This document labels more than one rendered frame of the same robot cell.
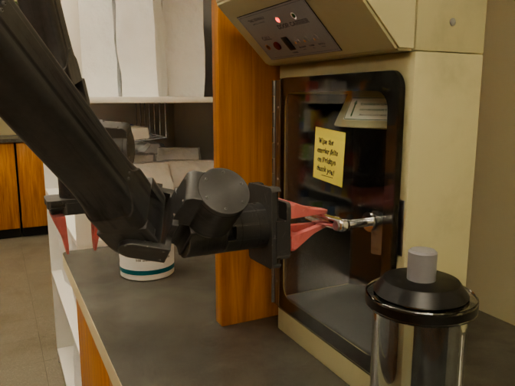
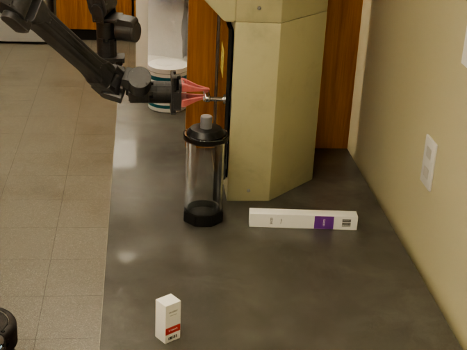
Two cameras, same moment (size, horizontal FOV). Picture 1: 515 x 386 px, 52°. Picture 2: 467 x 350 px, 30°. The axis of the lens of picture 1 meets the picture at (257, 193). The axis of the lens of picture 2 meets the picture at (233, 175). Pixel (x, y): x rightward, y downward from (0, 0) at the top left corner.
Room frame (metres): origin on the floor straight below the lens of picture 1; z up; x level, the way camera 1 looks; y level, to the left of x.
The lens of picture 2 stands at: (-1.30, -0.88, 1.91)
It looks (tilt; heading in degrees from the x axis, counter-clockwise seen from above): 24 degrees down; 20
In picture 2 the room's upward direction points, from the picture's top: 3 degrees clockwise
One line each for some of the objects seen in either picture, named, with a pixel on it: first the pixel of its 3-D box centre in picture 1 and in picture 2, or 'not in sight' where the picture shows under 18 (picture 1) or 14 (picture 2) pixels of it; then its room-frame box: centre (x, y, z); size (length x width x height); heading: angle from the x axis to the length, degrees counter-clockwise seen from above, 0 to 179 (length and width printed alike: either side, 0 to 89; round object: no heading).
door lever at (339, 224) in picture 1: (337, 218); (212, 94); (0.68, -0.11, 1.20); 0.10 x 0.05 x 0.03; 26
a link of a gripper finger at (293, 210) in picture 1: (295, 224); (191, 94); (0.67, -0.05, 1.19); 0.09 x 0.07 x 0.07; 117
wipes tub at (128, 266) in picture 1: (146, 242); (167, 85); (1.21, 0.27, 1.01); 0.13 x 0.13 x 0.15
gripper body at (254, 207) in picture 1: (246, 226); (163, 92); (0.64, 0.01, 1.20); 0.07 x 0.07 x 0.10; 27
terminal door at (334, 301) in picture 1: (326, 212); (222, 89); (0.76, -0.10, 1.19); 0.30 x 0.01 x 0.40; 26
